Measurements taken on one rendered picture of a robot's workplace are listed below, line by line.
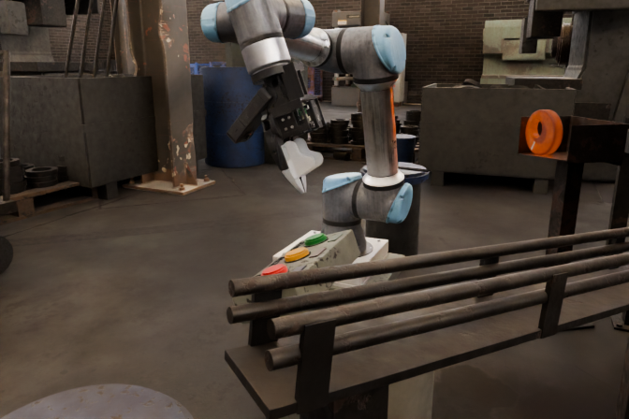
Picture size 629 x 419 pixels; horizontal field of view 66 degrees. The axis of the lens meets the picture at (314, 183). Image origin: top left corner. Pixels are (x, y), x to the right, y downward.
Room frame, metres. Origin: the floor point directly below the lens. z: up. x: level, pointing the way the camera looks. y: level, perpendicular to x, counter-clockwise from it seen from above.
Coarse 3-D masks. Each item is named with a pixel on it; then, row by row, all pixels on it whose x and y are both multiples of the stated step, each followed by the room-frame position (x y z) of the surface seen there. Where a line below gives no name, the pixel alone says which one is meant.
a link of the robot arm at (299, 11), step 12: (288, 0) 0.89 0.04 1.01; (300, 0) 0.93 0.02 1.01; (288, 12) 0.87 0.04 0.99; (300, 12) 0.91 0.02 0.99; (312, 12) 0.94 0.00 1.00; (288, 24) 0.88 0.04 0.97; (300, 24) 0.91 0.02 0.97; (312, 24) 0.95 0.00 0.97; (288, 36) 0.92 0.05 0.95; (300, 36) 0.95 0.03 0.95
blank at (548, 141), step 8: (536, 112) 1.70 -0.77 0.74; (544, 112) 1.66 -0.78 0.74; (552, 112) 1.64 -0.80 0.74; (528, 120) 1.74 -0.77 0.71; (536, 120) 1.71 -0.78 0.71; (544, 120) 1.65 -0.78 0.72; (552, 120) 1.61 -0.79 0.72; (560, 120) 1.62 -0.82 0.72; (528, 128) 1.73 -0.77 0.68; (536, 128) 1.73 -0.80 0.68; (544, 128) 1.65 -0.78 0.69; (552, 128) 1.61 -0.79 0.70; (560, 128) 1.60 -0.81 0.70; (528, 136) 1.73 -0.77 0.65; (536, 136) 1.71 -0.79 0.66; (544, 136) 1.64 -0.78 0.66; (552, 136) 1.60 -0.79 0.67; (560, 136) 1.60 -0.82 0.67; (528, 144) 1.72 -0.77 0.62; (536, 144) 1.68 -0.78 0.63; (544, 144) 1.64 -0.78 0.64; (552, 144) 1.60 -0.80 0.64; (536, 152) 1.67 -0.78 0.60; (544, 152) 1.63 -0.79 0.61; (552, 152) 1.63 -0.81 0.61
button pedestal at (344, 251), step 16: (336, 240) 0.76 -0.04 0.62; (352, 240) 0.80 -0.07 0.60; (304, 256) 0.71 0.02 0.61; (320, 256) 0.69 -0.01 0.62; (336, 256) 0.73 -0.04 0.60; (352, 256) 0.78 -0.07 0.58; (304, 288) 0.62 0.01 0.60; (320, 288) 0.65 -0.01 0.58; (240, 304) 0.63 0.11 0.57; (288, 416) 0.68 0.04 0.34
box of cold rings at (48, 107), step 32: (0, 96) 3.42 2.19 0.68; (32, 96) 3.27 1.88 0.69; (64, 96) 3.13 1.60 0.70; (96, 96) 3.18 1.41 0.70; (128, 96) 3.42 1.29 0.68; (192, 96) 4.02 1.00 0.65; (0, 128) 3.44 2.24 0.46; (32, 128) 3.29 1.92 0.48; (64, 128) 3.15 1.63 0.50; (96, 128) 3.15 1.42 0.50; (128, 128) 3.39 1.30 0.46; (32, 160) 3.31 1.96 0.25; (96, 160) 3.13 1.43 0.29; (128, 160) 3.37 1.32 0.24
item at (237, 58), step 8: (232, 48) 4.58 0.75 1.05; (240, 48) 4.55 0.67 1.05; (232, 56) 4.58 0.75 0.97; (240, 56) 4.55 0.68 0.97; (232, 64) 4.59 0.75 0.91; (240, 64) 4.55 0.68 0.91; (304, 72) 4.97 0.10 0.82; (304, 80) 4.97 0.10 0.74; (264, 136) 4.46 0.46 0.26; (304, 136) 4.96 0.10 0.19; (264, 144) 4.46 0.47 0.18; (272, 160) 4.42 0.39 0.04
